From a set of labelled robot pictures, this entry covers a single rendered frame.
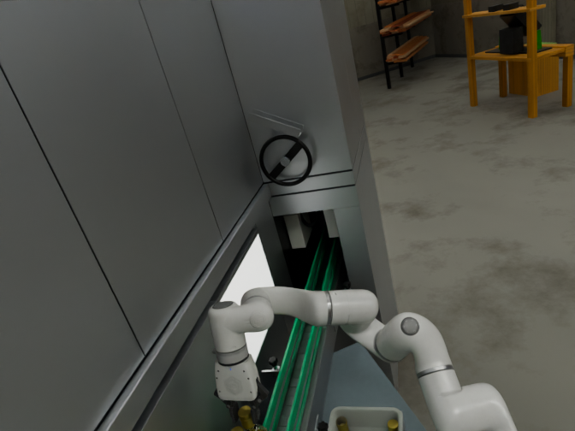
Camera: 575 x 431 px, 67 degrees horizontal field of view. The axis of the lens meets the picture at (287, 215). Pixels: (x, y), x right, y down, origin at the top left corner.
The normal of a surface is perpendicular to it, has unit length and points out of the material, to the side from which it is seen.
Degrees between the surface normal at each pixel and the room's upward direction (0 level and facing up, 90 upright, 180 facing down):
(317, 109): 90
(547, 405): 0
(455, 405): 29
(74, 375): 90
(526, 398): 0
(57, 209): 90
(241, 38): 90
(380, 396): 0
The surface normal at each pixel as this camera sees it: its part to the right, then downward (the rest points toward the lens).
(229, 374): -0.32, 0.19
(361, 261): -0.22, 0.46
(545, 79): 0.24, 0.35
